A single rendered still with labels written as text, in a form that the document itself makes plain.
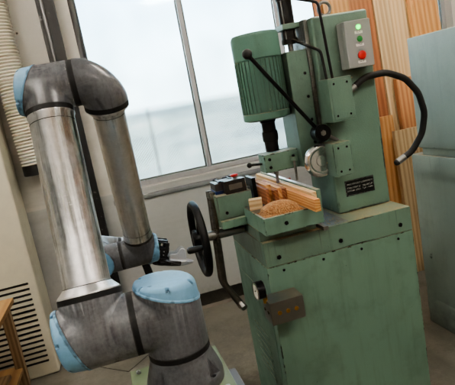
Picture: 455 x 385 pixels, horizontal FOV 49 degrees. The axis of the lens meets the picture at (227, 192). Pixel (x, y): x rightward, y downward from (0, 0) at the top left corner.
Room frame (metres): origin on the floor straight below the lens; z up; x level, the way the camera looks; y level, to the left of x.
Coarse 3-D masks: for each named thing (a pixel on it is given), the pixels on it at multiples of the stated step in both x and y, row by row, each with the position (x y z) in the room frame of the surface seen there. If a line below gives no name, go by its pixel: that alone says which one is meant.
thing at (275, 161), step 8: (272, 152) 1.87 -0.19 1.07; (280, 152) 1.84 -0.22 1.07; (288, 152) 1.85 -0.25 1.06; (296, 152) 1.85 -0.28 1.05; (264, 160) 1.83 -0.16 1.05; (272, 160) 1.83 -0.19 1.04; (280, 160) 1.84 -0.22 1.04; (288, 160) 1.85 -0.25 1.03; (296, 160) 1.85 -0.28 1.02; (264, 168) 1.84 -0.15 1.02; (272, 168) 1.83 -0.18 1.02; (280, 168) 1.84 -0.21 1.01; (288, 168) 1.85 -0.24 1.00
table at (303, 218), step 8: (248, 208) 1.76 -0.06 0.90; (304, 208) 1.60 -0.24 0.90; (240, 216) 1.77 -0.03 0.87; (248, 216) 1.74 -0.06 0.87; (256, 216) 1.64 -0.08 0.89; (280, 216) 1.57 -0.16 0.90; (288, 216) 1.58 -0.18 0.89; (296, 216) 1.58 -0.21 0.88; (304, 216) 1.59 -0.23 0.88; (312, 216) 1.59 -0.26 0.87; (320, 216) 1.60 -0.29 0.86; (224, 224) 1.74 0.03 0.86; (232, 224) 1.75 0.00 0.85; (240, 224) 1.76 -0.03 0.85; (256, 224) 1.65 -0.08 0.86; (264, 224) 1.56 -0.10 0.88; (272, 224) 1.56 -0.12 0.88; (280, 224) 1.57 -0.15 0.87; (288, 224) 1.57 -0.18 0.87; (296, 224) 1.58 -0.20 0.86; (304, 224) 1.59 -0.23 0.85; (312, 224) 1.59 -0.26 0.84; (264, 232) 1.57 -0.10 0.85; (272, 232) 1.56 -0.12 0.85; (280, 232) 1.57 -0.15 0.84
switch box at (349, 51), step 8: (344, 24) 1.76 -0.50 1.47; (352, 24) 1.77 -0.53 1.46; (360, 24) 1.78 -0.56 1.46; (368, 24) 1.78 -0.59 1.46; (344, 32) 1.77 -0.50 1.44; (352, 32) 1.77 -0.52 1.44; (368, 32) 1.78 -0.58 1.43; (344, 40) 1.77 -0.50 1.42; (352, 40) 1.77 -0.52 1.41; (368, 40) 1.78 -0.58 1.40; (344, 48) 1.78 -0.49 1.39; (352, 48) 1.77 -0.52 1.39; (360, 48) 1.77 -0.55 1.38; (368, 48) 1.78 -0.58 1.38; (344, 56) 1.79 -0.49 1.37; (352, 56) 1.77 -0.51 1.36; (368, 56) 1.78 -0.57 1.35; (344, 64) 1.79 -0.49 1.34; (352, 64) 1.76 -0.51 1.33; (360, 64) 1.77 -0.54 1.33; (368, 64) 1.78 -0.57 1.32
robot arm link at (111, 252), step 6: (108, 246) 1.49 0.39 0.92; (114, 246) 1.49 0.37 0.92; (108, 252) 1.47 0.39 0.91; (114, 252) 1.47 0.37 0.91; (108, 258) 1.45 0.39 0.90; (114, 258) 1.46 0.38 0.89; (108, 264) 1.45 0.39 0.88; (114, 264) 1.46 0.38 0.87; (120, 264) 1.47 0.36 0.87; (114, 270) 1.47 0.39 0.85; (120, 270) 1.49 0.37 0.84
